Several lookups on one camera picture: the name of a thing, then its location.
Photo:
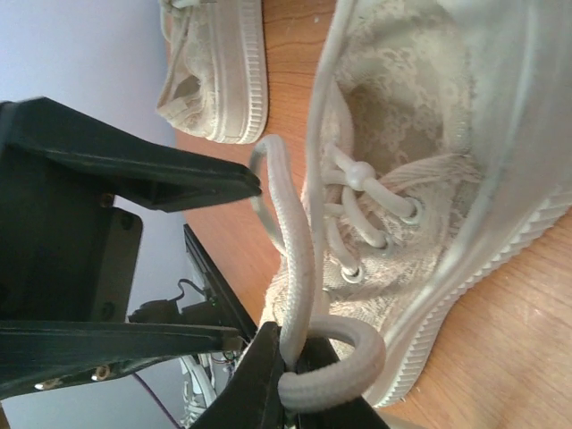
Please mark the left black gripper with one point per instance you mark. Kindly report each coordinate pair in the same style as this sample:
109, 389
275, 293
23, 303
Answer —
68, 253

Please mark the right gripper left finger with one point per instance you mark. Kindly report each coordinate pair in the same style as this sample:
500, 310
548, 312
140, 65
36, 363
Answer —
251, 400

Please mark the white lace sneaker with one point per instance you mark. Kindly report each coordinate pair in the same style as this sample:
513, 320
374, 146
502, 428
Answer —
438, 146
216, 82

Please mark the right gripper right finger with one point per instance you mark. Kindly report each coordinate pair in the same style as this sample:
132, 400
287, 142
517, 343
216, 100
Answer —
335, 402

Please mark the black aluminium frame rail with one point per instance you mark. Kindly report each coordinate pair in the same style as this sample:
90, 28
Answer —
227, 310

